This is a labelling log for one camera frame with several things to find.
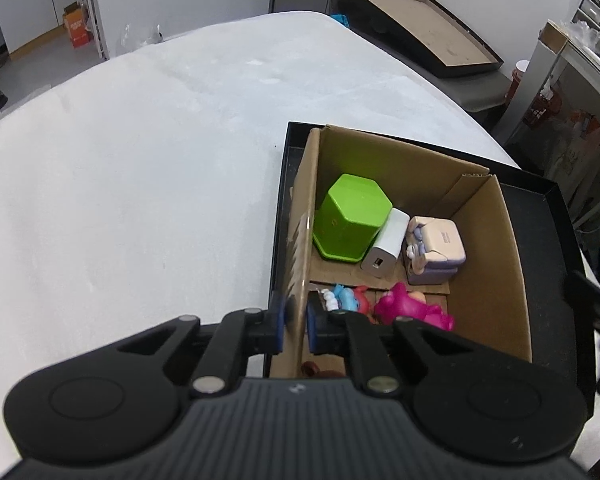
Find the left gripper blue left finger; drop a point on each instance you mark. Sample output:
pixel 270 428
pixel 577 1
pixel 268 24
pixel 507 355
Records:
pixel 227 346

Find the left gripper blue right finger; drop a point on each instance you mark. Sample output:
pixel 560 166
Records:
pixel 352 337

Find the blue red figurine toy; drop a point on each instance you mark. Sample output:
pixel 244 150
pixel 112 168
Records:
pixel 345 298

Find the brown haired doll figurine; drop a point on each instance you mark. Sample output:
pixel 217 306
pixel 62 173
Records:
pixel 310 369

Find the pink figurine toy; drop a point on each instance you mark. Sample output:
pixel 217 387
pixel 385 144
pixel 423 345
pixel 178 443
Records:
pixel 398 302

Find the white USB charger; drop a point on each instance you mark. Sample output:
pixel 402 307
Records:
pixel 381 258

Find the green hexagonal container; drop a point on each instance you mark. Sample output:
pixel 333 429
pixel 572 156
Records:
pixel 351 215

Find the brown cardboard box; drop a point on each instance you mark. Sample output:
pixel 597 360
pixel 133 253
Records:
pixel 487 296

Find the lavender cube toy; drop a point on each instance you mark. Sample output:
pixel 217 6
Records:
pixel 433 250

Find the black shallow tray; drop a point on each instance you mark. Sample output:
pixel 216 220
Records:
pixel 562 334

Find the black framed board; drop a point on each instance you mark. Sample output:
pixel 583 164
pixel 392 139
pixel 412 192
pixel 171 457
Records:
pixel 427 33

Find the orange cardboard box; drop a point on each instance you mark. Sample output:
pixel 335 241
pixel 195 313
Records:
pixel 75 24

